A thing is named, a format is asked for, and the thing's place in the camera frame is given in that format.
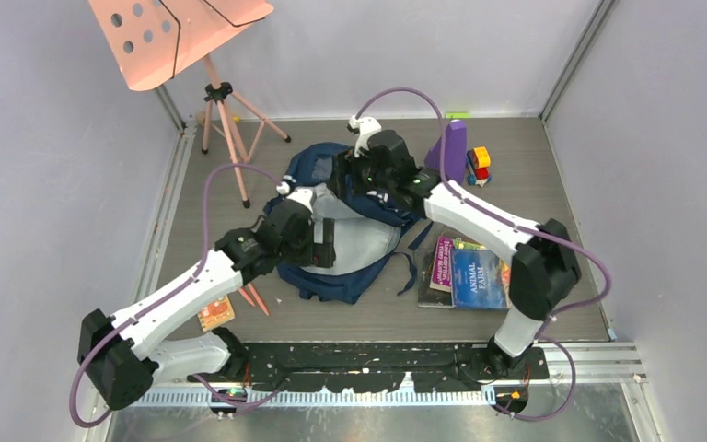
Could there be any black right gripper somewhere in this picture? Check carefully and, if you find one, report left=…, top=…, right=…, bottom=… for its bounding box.
left=329, top=145, right=396, bottom=199

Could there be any navy blue backpack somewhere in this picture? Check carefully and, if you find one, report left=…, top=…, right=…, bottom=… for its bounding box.
left=277, top=142, right=421, bottom=305

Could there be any Animal Farm book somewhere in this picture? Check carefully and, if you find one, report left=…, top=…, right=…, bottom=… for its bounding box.
left=450, top=249, right=511, bottom=310

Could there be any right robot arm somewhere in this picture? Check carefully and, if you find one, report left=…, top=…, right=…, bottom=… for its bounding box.
left=339, top=127, right=581, bottom=378

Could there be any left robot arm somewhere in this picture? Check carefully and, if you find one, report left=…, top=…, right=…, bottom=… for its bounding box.
left=78, top=188, right=316, bottom=411

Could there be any orange pen right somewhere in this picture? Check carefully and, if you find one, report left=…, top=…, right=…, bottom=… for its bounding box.
left=248, top=283, right=270, bottom=316

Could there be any orange pen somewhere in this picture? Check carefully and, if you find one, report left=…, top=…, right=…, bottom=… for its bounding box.
left=248, top=283, right=270, bottom=316
left=238, top=287, right=255, bottom=307

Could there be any orange pen left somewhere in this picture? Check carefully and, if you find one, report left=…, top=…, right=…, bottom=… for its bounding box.
left=238, top=287, right=255, bottom=307

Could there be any purple metronome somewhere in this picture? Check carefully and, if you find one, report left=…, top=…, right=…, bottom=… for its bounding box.
left=424, top=119, right=468, bottom=184

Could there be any toy block car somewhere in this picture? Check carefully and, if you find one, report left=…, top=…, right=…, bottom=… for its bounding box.
left=467, top=146, right=492, bottom=187

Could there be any orange spiral notepad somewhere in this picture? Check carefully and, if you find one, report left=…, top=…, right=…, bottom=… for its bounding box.
left=197, top=296, right=236, bottom=332

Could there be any purple cover book bottom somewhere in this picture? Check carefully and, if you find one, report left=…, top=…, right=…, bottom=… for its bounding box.
left=415, top=249, right=453, bottom=308

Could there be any pink music stand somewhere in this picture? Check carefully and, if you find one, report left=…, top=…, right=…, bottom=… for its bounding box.
left=88, top=0, right=292, bottom=207

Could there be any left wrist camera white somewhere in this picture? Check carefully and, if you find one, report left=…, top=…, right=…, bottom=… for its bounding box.
left=276, top=181, right=316, bottom=212

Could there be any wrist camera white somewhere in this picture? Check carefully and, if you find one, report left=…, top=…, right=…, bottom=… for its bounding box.
left=347, top=115, right=382, bottom=158
left=276, top=181, right=316, bottom=212

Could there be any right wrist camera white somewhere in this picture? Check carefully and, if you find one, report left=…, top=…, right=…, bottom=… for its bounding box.
left=347, top=115, right=382, bottom=158

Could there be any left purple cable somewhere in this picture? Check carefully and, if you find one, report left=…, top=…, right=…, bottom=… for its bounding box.
left=68, top=162, right=291, bottom=429

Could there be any purple cable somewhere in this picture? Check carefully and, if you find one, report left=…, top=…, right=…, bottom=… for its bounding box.
left=353, top=87, right=613, bottom=425
left=68, top=162, right=291, bottom=429

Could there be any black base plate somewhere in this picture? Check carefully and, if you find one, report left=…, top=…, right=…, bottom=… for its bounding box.
left=204, top=342, right=550, bottom=393

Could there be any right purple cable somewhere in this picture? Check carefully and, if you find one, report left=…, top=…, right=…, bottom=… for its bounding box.
left=353, top=87, right=613, bottom=425

